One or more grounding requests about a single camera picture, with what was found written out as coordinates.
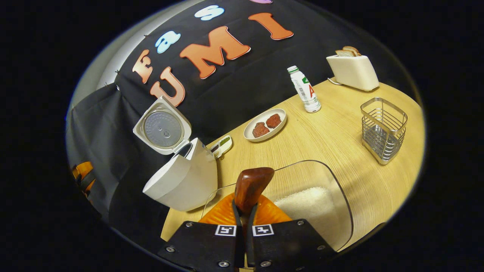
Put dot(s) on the white rice cooker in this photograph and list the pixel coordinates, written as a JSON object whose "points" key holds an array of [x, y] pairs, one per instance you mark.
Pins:
{"points": [[185, 181]]}

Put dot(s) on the white toaster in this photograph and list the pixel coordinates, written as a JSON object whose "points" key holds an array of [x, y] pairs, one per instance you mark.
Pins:
{"points": [[353, 73]]}

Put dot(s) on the white drink bottle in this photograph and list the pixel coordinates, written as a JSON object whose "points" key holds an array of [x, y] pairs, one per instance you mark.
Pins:
{"points": [[307, 92]]}

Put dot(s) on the brown wooden spoon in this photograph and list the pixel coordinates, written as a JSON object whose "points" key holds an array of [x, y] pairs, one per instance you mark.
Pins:
{"points": [[251, 185]]}

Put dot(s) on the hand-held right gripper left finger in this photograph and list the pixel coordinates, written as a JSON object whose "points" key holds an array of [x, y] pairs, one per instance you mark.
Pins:
{"points": [[204, 245]]}

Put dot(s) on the toast bread slice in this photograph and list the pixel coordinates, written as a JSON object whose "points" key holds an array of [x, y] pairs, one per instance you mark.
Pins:
{"points": [[354, 50], [345, 53]]}

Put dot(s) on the clear plastic rice container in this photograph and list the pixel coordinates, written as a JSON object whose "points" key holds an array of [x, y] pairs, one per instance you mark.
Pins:
{"points": [[340, 211]]}

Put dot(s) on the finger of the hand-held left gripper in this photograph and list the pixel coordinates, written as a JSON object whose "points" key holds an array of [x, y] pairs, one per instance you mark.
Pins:
{"points": [[85, 177]]}

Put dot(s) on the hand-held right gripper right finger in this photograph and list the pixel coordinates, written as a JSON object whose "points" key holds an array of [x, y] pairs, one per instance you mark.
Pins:
{"points": [[287, 245]]}

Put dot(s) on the red-brown meat piece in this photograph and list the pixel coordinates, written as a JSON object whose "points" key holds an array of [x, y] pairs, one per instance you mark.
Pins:
{"points": [[260, 130], [273, 121]]}

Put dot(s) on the white oval plate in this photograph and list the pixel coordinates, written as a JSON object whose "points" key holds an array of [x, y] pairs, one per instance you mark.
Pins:
{"points": [[278, 130]]}

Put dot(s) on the black backdrop cloth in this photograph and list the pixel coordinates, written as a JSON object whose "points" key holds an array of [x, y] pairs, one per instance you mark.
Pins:
{"points": [[234, 83]]}

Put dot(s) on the white divided sauce dish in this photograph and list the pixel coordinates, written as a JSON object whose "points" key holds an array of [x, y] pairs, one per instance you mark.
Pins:
{"points": [[223, 145]]}

